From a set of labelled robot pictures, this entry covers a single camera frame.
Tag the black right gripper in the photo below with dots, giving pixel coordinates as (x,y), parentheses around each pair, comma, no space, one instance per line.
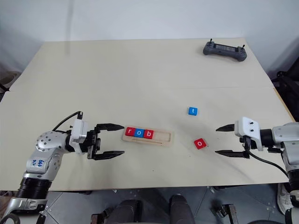
(248,142)

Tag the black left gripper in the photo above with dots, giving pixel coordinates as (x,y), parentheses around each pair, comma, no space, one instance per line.
(93,142)

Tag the red r tile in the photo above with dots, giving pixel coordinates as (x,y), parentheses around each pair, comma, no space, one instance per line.
(130,131)

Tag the blue o tile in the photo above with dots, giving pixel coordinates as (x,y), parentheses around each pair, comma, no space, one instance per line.
(139,133)

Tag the red o tile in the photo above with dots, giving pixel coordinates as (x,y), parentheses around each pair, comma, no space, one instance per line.
(200,144)

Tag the red b tile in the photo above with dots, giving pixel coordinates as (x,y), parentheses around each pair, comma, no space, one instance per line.
(148,134)

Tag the wooden letter tray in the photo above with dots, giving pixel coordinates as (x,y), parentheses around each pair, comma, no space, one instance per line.
(163,138)

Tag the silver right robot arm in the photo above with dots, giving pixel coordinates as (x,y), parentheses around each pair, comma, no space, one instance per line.
(287,137)

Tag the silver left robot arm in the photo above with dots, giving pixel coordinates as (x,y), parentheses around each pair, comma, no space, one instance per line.
(46,142)

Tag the blue t tile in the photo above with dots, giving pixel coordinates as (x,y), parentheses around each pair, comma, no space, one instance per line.
(192,111)

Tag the dark rounded shape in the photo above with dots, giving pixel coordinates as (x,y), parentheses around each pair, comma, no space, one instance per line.
(181,210)
(128,212)

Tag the white sneaker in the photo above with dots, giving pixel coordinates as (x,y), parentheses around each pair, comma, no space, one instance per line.
(283,198)

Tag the grey remote controller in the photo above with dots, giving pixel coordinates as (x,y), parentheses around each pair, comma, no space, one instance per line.
(224,50)

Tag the beige round object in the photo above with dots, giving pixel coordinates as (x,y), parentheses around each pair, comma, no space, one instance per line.
(8,78)

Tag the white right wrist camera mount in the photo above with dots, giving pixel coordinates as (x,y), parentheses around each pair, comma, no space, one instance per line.
(247,127)

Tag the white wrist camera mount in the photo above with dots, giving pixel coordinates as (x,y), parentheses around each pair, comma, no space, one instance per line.
(247,127)
(78,130)

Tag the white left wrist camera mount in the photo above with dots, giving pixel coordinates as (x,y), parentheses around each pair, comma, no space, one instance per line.
(78,130)

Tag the dark metal bracket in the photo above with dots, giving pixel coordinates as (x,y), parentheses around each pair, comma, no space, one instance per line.
(98,217)
(225,213)

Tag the black chair frame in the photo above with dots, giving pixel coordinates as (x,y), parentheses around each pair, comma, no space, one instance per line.
(287,88)

